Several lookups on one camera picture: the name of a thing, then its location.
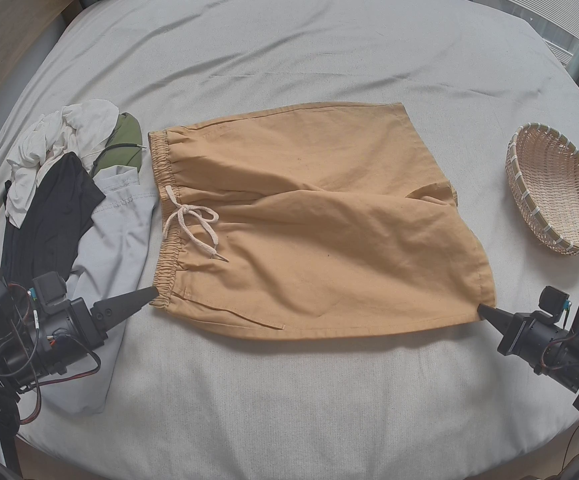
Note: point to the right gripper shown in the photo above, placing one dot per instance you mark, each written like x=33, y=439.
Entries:
x=534, y=340

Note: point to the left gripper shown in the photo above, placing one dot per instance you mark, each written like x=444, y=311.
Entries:
x=69, y=333

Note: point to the pale blue garment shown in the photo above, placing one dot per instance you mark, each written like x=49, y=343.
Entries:
x=119, y=248

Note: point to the black garment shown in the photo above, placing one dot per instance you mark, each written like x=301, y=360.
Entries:
x=54, y=208

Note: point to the round woven basket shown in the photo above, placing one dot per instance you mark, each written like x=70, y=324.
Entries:
x=549, y=188

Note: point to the green garment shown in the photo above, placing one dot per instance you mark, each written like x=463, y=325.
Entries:
x=127, y=133

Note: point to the white garment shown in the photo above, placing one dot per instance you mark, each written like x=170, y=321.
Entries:
x=84, y=123

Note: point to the bed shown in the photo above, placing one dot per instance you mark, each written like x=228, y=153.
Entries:
x=289, y=43

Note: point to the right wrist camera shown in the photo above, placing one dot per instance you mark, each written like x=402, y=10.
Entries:
x=553, y=300

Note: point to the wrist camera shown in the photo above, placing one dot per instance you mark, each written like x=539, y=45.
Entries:
x=49, y=288
x=553, y=300

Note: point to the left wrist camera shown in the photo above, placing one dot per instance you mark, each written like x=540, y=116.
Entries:
x=49, y=288

